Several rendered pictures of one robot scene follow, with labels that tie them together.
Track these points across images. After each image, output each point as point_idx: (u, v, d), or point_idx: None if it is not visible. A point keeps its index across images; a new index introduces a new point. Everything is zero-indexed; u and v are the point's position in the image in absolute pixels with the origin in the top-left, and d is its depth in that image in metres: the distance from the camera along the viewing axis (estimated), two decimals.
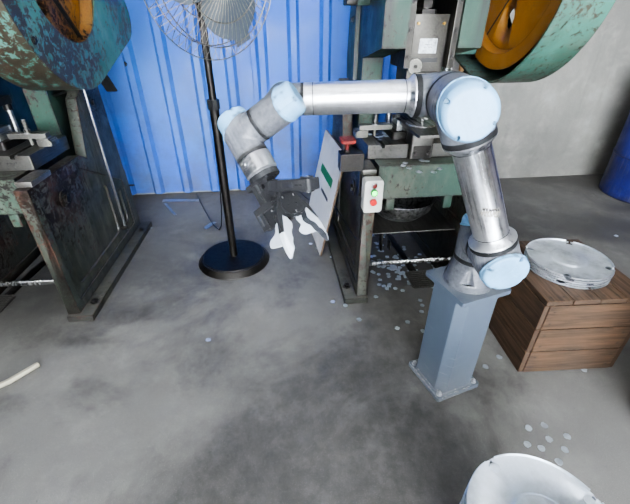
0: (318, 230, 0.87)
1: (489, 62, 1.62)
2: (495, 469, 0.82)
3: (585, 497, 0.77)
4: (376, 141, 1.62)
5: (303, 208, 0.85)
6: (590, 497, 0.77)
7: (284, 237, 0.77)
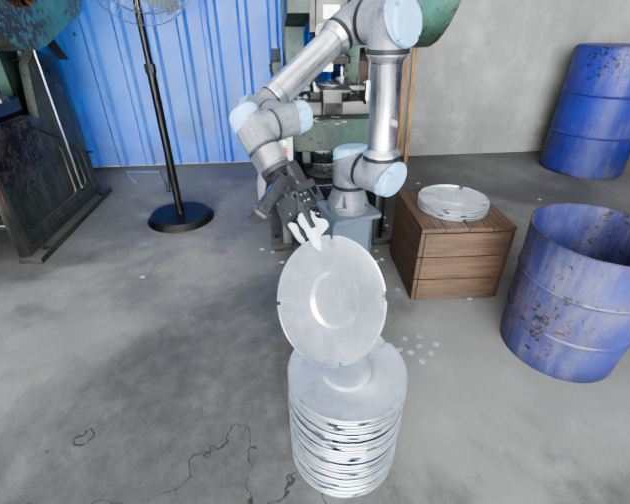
0: (312, 237, 0.82)
1: None
2: (331, 244, 0.85)
3: (378, 293, 0.90)
4: (294, 100, 1.81)
5: (297, 212, 0.81)
6: (381, 294, 0.91)
7: (301, 243, 0.85)
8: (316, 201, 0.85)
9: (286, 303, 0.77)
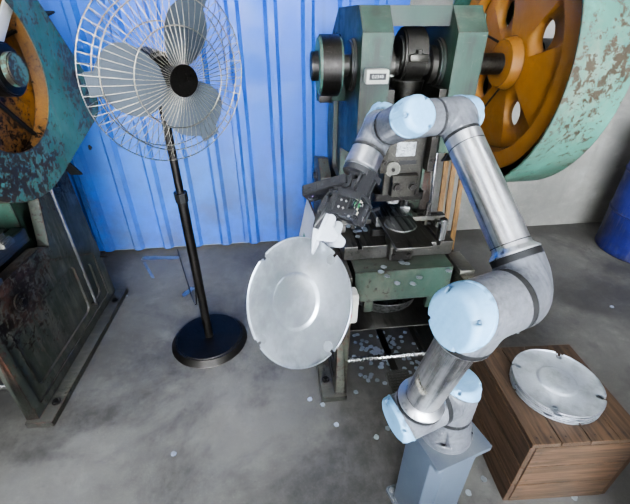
0: (318, 238, 0.82)
1: None
2: (329, 260, 0.80)
3: (329, 342, 0.77)
4: (353, 239, 1.52)
5: None
6: (331, 347, 0.77)
7: None
8: (349, 215, 0.79)
9: (267, 263, 0.90)
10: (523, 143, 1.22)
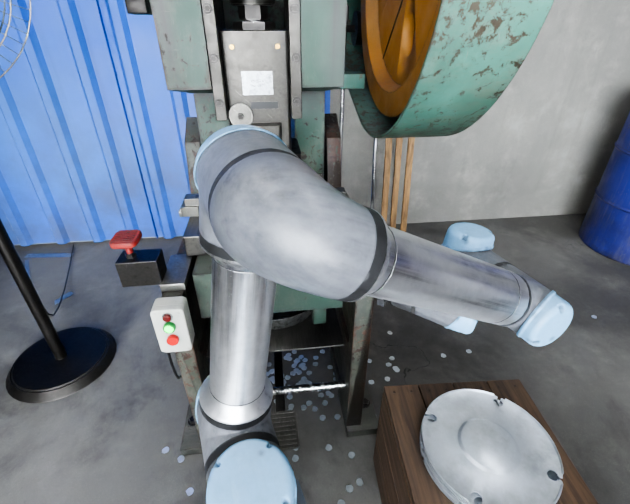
0: None
1: None
2: None
3: None
4: None
5: None
6: None
7: None
8: None
9: None
10: (364, 27, 1.16)
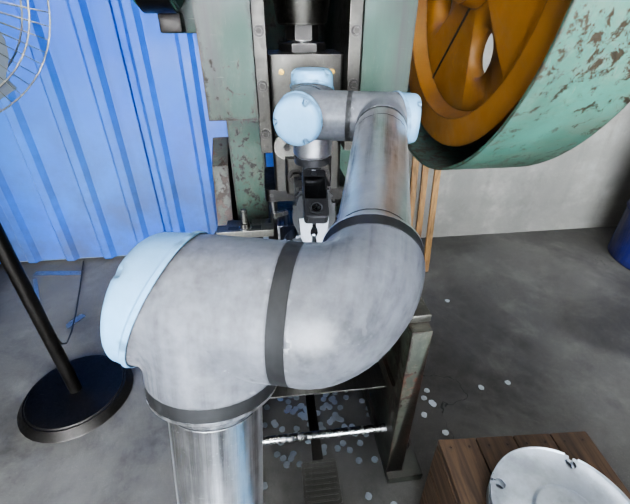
0: (315, 238, 0.82)
1: None
2: None
3: None
4: None
5: None
6: None
7: (302, 239, 0.81)
8: None
9: None
10: (488, 112, 0.70)
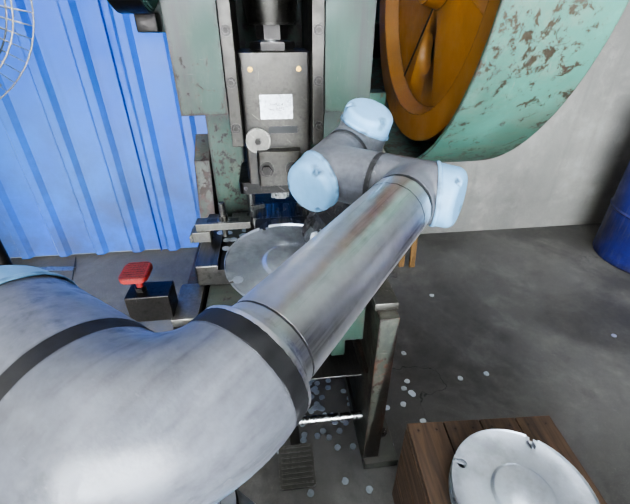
0: None
1: None
2: None
3: (241, 281, 0.75)
4: (217, 253, 0.98)
5: (312, 224, 0.75)
6: (235, 281, 0.75)
7: None
8: None
9: None
10: (414, 125, 0.91)
